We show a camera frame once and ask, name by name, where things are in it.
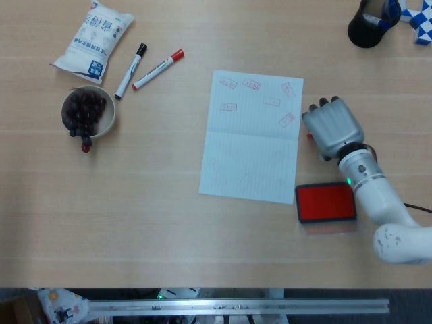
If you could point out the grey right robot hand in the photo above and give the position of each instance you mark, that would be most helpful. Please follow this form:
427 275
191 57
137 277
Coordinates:
332 130

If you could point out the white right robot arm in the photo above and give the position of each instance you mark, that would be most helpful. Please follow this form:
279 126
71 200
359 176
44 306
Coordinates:
381 199

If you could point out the red ink pad black case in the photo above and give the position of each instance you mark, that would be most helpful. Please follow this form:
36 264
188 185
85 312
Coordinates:
325 202

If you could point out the open lined notebook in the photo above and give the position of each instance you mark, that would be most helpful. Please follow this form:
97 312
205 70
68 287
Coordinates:
249 141

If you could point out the black mesh pen holder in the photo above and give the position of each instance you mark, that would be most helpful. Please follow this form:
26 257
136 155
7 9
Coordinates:
366 32

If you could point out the blue white pen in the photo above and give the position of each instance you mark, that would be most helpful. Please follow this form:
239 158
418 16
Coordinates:
388 13

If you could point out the red capped whiteboard marker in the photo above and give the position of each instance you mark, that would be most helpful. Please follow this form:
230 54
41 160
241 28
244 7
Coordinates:
158 69

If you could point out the black capped whiteboard marker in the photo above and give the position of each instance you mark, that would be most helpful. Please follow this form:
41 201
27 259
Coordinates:
130 72

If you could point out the blue white snake puzzle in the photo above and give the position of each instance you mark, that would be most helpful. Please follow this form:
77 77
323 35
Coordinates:
422 25

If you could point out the cream round bowl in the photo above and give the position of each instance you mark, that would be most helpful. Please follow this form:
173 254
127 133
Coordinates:
109 116

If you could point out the small red berry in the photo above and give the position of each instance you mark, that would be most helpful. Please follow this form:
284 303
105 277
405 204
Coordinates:
86 147

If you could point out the dark purple grape bunch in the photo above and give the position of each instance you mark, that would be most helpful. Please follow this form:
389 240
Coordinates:
82 111

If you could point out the white printed salt bag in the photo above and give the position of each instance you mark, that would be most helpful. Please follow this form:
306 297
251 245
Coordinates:
94 44

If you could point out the white printed plastic bag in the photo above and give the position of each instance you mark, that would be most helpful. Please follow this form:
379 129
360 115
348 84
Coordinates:
60 303

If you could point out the aluminium profile rail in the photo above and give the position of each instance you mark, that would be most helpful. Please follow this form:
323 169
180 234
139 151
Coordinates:
236 307

